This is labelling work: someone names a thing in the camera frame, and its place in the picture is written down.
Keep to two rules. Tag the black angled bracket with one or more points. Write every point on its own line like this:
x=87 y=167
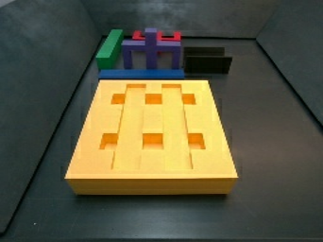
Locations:
x=206 y=60

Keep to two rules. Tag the purple comb-shaped block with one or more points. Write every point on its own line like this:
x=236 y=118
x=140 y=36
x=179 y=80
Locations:
x=151 y=46

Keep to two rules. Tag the yellow slotted board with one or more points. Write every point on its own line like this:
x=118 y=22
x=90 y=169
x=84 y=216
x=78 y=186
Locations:
x=152 y=141

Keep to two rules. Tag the blue rectangular bar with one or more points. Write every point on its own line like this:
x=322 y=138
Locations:
x=140 y=74

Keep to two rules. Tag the green rectangular bar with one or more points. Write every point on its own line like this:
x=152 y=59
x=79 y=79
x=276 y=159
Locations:
x=110 y=50

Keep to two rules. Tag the red comb-shaped block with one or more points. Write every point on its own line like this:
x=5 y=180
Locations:
x=175 y=38

